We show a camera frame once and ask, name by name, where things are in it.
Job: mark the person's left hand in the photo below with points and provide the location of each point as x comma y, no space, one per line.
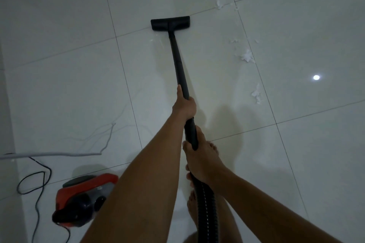
184,107

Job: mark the person's right hand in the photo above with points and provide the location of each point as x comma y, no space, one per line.
205,163

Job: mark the person's left thumb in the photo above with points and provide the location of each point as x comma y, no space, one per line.
179,92

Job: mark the person's right thumb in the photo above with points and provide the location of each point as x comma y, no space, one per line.
187,148

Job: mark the black vacuum wand with floor head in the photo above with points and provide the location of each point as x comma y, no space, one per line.
178,60

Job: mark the person's right forearm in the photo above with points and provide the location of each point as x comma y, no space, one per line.
271,205

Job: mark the person's left forearm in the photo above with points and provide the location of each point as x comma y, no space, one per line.
142,183

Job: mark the person's right foot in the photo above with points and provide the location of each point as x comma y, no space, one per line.
213,150

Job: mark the person's foot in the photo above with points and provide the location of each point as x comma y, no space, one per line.
193,204
213,150

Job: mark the person's left foot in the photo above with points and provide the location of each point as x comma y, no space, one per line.
193,204

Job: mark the scattered white paper scraps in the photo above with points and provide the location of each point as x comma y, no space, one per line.
247,56

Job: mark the person's right leg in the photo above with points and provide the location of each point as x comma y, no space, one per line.
226,220

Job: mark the red and black vacuum cleaner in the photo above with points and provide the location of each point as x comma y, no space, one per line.
85,194

